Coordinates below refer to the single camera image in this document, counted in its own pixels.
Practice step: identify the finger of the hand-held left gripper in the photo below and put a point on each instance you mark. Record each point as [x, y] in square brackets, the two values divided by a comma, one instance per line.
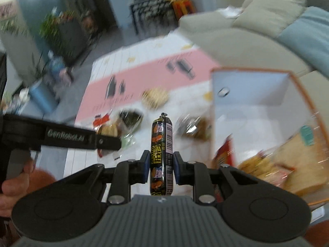
[109, 143]

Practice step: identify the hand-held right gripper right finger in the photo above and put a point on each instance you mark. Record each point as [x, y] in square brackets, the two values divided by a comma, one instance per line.
[177, 168]

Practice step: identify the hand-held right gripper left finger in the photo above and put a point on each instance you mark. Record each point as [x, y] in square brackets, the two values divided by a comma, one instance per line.
[146, 164]

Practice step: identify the black yellow sausage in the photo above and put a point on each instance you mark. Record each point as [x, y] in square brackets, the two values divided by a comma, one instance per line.
[162, 157]

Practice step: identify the red snack packet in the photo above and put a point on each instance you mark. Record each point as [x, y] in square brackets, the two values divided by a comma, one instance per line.
[223, 157]

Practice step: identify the yellow waffle packet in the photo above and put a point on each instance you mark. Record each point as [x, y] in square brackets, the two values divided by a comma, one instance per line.
[253, 164]

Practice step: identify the orange cardboard box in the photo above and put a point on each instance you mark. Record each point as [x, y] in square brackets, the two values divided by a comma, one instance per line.
[257, 92]

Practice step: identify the white sliced bread packet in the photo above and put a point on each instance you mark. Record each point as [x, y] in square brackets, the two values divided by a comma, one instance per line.
[300, 169]

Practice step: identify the person's left hand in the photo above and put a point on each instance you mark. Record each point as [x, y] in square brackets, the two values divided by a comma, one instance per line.
[12, 190]

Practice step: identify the striped stick snack packet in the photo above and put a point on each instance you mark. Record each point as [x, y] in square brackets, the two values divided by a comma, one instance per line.
[108, 128]

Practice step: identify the pale green snack packet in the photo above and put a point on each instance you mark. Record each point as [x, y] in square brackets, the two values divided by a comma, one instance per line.
[128, 141]

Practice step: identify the dark green rice ball packet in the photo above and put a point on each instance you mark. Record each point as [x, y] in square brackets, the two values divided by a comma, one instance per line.
[129, 117]

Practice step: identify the blue bin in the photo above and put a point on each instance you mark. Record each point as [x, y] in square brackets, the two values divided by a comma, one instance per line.
[42, 97]

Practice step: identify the brown cookie packet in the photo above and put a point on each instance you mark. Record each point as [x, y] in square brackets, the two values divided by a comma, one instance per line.
[195, 130]

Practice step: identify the person's left leg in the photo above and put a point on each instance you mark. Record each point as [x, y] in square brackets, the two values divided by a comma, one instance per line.
[43, 177]

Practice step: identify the person's leg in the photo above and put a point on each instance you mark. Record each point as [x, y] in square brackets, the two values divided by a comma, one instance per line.
[318, 234]
[43, 177]

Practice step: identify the clear popcorn packet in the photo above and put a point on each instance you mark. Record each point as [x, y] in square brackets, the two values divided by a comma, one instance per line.
[155, 97]

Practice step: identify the blue water bottle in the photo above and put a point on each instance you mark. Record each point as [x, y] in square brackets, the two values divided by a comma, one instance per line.
[55, 65]

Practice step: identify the pink white printed tablecloth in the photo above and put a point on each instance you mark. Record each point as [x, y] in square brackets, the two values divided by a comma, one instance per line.
[144, 67]

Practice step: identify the dark cabinet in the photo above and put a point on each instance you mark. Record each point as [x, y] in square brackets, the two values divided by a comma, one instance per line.
[72, 38]

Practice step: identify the green potted plant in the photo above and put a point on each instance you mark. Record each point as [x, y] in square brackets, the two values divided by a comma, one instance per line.
[51, 28]

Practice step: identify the dark wooden door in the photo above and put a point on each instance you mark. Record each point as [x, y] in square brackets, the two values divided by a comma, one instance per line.
[102, 7]

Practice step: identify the beige sofa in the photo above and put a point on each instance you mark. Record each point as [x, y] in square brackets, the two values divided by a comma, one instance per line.
[231, 36]

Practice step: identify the orange plastic stool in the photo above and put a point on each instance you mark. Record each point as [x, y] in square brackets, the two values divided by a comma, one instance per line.
[177, 9]

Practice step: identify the person's right leg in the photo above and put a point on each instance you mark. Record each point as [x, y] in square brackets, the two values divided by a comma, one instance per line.
[318, 234]

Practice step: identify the red plastic stool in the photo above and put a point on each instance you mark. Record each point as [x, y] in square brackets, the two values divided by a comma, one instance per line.
[187, 7]

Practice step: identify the white papers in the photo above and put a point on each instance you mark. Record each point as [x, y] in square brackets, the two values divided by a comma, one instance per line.
[231, 11]

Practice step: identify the beige cushion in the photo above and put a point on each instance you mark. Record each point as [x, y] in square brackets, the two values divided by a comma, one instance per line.
[267, 12]

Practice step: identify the light blue cushion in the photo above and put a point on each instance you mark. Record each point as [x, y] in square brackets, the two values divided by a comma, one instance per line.
[308, 33]

